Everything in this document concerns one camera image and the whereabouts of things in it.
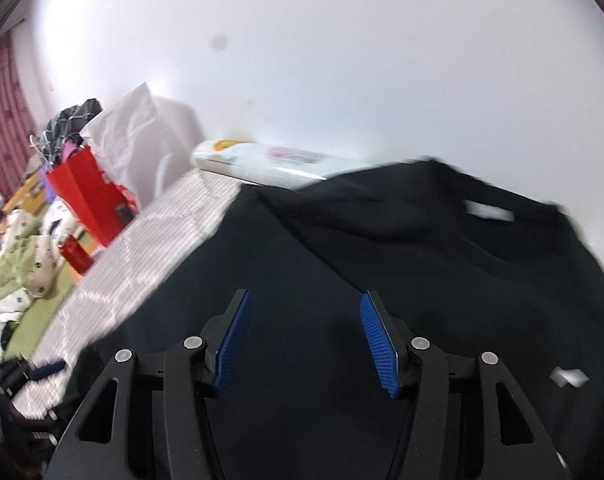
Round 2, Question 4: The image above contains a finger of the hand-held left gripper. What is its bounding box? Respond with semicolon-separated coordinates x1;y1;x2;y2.
24;359;66;381
16;399;82;453

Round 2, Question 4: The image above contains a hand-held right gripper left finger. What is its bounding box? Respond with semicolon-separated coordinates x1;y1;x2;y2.
46;289;251;480

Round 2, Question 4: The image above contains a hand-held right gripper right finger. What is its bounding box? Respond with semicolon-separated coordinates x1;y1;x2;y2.
359;290;573;480

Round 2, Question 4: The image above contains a black sweatshirt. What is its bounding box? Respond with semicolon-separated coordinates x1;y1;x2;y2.
66;157;604;480

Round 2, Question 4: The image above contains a small red box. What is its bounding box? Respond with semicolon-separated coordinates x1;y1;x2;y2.
59;234;93;276

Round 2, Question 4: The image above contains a brown cardboard box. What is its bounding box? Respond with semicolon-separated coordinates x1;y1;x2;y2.
2;174;48;212

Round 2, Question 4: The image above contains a red paper bag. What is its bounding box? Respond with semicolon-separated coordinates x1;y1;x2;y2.
46;147;140;249

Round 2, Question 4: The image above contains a white printed pillow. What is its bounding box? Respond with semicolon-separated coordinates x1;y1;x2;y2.
191;139;373;184

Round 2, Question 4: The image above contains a white plastic bag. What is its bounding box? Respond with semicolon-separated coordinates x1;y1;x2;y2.
82;82;206;211

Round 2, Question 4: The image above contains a dark checkered bag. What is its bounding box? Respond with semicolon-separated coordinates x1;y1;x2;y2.
36;99;104;167

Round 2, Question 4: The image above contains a pink curtain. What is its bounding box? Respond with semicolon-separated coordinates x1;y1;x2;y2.
0;35;38;196

